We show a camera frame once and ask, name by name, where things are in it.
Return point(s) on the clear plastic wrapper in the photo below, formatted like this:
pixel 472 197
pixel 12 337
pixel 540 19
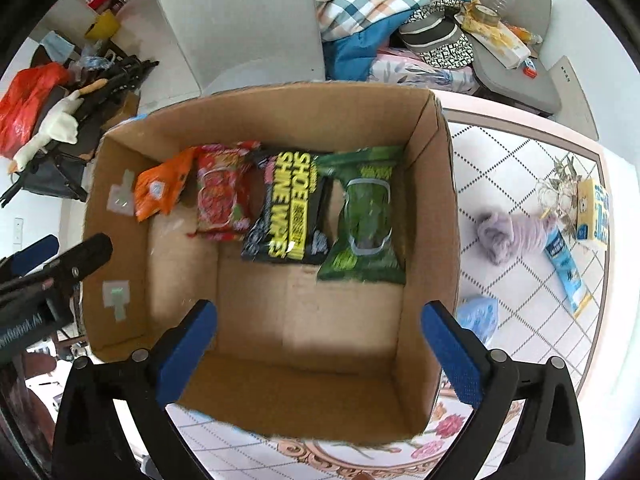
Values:
pixel 557 191

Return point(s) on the red snack packet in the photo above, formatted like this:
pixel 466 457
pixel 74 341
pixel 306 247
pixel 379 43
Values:
pixel 222 195

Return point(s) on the orange snack packet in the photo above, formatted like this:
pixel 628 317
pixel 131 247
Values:
pixel 160 187

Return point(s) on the large grey chair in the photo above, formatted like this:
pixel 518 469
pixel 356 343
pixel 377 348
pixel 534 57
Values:
pixel 240 25

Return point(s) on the floral pink cloth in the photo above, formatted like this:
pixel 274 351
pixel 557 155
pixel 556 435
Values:
pixel 430 76

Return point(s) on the yellow carton box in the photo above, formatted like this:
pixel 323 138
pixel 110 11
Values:
pixel 592 210

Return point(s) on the light blue plastic packet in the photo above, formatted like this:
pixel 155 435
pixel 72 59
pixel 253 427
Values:
pixel 479 316

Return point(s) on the grey chair with clutter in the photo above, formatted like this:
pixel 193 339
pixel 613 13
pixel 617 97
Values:
pixel 520 75

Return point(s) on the yellow bag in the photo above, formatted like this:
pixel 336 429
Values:
pixel 104 26

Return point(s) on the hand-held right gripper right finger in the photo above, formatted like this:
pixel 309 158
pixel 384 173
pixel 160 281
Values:
pixel 452 355

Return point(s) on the yellow and white packet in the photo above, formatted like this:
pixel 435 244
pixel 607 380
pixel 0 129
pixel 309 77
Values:
pixel 500 42

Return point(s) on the blue and white tube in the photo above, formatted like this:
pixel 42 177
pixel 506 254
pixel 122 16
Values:
pixel 565 272

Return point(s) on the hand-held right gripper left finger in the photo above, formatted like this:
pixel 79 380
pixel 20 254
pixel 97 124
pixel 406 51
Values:
pixel 187 350

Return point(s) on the white goose plush toy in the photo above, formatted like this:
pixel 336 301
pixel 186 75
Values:
pixel 55 127

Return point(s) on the black wipes packet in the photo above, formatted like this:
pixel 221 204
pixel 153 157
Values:
pixel 290 210

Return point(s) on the blue face mask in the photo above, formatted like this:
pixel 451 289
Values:
pixel 59 46

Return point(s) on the green wipes packet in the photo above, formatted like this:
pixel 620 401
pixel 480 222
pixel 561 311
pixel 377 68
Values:
pixel 365 215

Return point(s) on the clear tape roll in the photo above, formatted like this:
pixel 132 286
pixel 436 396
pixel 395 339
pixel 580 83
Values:
pixel 482 12

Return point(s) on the black white patterned cap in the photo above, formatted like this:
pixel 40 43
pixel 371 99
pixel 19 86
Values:
pixel 440 40

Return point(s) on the brown cardboard box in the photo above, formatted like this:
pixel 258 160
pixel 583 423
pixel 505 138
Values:
pixel 300 320

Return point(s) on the purple knitted cloth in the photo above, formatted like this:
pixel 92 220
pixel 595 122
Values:
pixel 510 235

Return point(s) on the red plastic bag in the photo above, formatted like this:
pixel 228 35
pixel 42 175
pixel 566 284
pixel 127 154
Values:
pixel 27 100

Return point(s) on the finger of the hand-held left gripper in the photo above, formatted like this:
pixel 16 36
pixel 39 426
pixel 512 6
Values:
pixel 82 257
pixel 37 254

